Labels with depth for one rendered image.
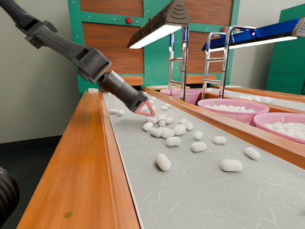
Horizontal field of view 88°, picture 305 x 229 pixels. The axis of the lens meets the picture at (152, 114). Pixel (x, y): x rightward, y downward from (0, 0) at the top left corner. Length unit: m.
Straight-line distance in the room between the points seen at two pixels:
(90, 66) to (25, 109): 1.83
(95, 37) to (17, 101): 1.29
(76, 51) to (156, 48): 0.90
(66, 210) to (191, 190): 0.16
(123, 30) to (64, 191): 1.18
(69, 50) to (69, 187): 0.41
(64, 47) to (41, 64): 1.58
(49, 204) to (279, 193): 0.30
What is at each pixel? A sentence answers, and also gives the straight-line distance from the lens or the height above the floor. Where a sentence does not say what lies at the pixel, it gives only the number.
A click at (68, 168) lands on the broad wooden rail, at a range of 0.29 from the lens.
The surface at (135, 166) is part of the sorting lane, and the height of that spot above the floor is 0.74.
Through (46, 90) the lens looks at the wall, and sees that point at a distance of 2.18.
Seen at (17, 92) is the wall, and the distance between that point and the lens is 2.24.
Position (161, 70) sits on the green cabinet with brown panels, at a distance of 1.36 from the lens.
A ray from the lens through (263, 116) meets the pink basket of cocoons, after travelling 0.64.
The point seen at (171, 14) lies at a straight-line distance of 0.54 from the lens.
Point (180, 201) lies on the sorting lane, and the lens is 0.25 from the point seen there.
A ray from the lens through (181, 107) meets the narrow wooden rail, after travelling 0.69.
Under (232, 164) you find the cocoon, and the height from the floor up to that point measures 0.76.
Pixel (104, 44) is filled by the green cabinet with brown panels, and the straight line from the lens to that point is 1.27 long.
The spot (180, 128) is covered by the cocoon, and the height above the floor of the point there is 0.76.
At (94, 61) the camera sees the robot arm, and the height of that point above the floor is 0.93.
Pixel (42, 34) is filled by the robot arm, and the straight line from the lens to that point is 0.74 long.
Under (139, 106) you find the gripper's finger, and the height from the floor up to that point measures 0.80.
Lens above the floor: 0.91
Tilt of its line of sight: 16 degrees down
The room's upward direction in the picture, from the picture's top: straight up
